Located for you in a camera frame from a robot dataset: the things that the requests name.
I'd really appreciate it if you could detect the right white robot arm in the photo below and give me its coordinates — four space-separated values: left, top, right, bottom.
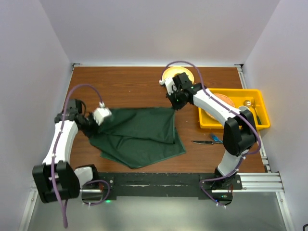
159 73 259 189

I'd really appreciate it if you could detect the aluminium frame rail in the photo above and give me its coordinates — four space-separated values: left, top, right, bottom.
79 173 283 192

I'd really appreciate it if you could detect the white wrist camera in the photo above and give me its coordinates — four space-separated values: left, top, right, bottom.
159 77 177 95
92 102 112 126

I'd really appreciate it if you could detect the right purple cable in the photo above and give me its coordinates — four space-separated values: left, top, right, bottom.
160 60 262 209

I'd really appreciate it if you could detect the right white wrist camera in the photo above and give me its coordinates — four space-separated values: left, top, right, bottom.
159 77 177 95

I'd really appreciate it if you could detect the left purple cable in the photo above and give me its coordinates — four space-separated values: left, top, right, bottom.
50 83 111 229

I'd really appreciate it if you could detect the dark green cloth napkin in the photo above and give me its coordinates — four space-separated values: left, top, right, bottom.
89 107 186 169

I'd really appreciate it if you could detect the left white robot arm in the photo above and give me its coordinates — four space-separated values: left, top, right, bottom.
32 99 100 203

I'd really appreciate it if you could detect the orange woven coaster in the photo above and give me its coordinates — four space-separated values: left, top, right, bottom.
205 93 235 120

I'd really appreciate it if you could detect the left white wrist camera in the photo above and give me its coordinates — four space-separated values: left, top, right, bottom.
92 102 112 126

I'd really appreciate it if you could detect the yellow round plate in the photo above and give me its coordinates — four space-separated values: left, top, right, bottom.
162 66 194 82

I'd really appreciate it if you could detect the yellow plastic bin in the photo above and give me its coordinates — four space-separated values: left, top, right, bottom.
198 88 270 130

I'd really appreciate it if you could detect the gold spoon in bin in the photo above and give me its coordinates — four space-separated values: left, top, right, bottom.
244 99 257 113

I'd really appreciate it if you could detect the purple cable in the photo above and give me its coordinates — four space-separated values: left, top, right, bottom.
50 83 111 229
160 60 262 209

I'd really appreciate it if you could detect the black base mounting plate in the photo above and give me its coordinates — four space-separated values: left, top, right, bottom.
81 172 243 202

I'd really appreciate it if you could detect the dark handled utensil in bin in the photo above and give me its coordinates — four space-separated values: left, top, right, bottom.
254 104 262 125

